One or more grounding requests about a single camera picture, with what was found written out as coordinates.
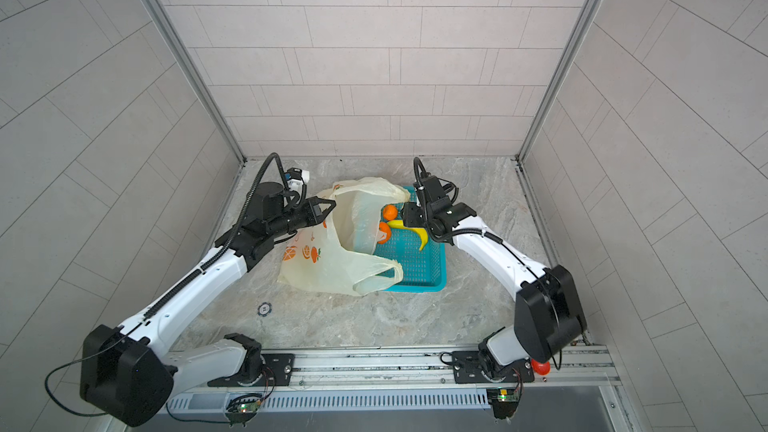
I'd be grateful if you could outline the cream printed plastic bag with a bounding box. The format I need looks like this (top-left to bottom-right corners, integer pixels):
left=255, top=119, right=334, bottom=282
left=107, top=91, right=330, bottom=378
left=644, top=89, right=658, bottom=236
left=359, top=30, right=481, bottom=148
left=277, top=177, right=410, bottom=296

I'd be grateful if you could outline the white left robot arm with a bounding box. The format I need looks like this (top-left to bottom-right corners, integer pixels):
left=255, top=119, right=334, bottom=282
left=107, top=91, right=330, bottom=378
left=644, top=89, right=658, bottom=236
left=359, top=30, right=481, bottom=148
left=79, top=182, right=336, bottom=427

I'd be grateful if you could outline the yellow banana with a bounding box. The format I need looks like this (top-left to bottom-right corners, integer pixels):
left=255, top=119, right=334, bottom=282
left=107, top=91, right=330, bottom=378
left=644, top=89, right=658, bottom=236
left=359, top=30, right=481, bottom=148
left=387, top=220, right=429, bottom=251

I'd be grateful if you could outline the aluminium corner post right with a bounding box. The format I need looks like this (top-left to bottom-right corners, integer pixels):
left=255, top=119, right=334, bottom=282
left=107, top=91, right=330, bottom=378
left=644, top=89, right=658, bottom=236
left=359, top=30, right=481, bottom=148
left=517, top=0, right=626, bottom=162

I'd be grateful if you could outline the right green circuit board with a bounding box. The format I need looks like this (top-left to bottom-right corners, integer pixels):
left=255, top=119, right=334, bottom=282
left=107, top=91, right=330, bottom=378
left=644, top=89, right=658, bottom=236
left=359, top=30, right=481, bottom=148
left=486, top=388, right=521, bottom=420

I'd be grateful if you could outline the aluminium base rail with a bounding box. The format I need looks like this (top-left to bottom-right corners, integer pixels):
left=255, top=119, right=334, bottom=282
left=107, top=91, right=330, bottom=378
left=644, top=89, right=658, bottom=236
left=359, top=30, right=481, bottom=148
left=162, top=342, right=620, bottom=421

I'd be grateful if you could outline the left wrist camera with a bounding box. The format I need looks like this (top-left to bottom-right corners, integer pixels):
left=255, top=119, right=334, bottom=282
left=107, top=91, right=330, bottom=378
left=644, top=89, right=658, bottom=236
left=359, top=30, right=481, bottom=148
left=285, top=167, right=310, bottom=192

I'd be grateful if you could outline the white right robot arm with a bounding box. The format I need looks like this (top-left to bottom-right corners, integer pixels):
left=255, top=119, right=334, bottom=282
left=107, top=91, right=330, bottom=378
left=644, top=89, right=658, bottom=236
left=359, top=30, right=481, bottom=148
left=402, top=168, right=587, bottom=381

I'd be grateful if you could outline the red emergency stop button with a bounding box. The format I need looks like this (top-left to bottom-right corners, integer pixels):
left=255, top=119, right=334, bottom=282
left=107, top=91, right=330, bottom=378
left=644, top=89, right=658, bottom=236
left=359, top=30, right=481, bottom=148
left=530, top=359, right=552, bottom=376

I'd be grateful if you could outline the left green circuit board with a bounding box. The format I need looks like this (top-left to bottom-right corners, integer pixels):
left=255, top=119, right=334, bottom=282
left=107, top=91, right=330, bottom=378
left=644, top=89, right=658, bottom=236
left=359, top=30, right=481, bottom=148
left=225, top=393, right=263, bottom=424

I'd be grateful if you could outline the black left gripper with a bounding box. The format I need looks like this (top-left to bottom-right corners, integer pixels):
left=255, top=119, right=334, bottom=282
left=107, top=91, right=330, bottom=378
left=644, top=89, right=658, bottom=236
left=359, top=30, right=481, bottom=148
left=265, top=198, right=338, bottom=241

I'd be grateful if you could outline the teal plastic basket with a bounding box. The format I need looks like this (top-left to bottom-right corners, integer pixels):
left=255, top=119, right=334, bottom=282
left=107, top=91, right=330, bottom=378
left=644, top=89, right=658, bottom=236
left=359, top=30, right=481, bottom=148
left=374, top=203, right=447, bottom=293

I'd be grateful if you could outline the orange tangerine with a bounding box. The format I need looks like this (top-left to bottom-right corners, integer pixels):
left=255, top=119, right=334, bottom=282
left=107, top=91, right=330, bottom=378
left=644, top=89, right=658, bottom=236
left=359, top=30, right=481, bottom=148
left=381, top=204, right=398, bottom=222
left=376, top=222, right=392, bottom=244

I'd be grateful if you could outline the green circuit board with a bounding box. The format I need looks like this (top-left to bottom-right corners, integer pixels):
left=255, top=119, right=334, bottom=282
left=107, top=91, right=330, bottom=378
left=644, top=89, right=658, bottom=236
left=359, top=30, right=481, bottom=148
left=486, top=388, right=521, bottom=420
left=225, top=393, right=263, bottom=424

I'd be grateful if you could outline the aluminium corner post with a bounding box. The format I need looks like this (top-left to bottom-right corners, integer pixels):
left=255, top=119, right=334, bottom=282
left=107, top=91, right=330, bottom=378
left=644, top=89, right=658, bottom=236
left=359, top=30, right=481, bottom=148
left=517, top=0, right=626, bottom=162
left=141, top=0, right=246, bottom=165

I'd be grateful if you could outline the aluminium corner post left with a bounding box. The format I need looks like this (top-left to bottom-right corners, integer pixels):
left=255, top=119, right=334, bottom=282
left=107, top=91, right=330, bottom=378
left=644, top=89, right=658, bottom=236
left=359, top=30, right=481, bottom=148
left=141, top=0, right=246, bottom=165

